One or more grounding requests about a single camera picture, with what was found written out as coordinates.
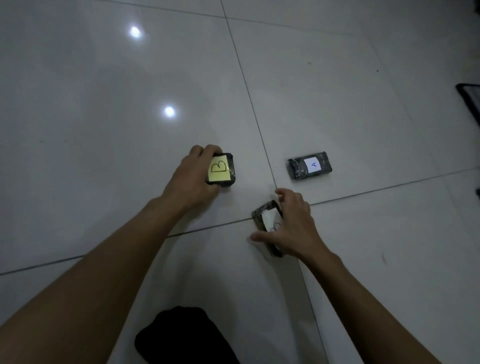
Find person's left hand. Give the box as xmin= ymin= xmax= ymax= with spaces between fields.
xmin=161 ymin=144 xmax=225 ymax=217

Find person's right hand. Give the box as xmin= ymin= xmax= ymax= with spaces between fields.
xmin=250 ymin=188 xmax=331 ymax=262

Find dark packet white label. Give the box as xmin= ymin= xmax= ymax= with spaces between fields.
xmin=287 ymin=151 xmax=335 ymax=182
xmin=251 ymin=200 xmax=286 ymax=259

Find dark packet yellow label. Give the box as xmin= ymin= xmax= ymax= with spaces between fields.
xmin=205 ymin=151 xmax=237 ymax=188

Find person's right forearm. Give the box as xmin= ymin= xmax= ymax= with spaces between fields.
xmin=299 ymin=250 xmax=456 ymax=364

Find person's left forearm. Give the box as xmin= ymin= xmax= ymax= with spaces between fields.
xmin=0 ymin=194 xmax=189 ymax=364

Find person's black trouser leg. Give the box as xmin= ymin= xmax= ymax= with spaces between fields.
xmin=134 ymin=306 xmax=241 ymax=364

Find black framed object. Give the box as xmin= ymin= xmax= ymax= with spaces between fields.
xmin=455 ymin=83 xmax=480 ymax=127

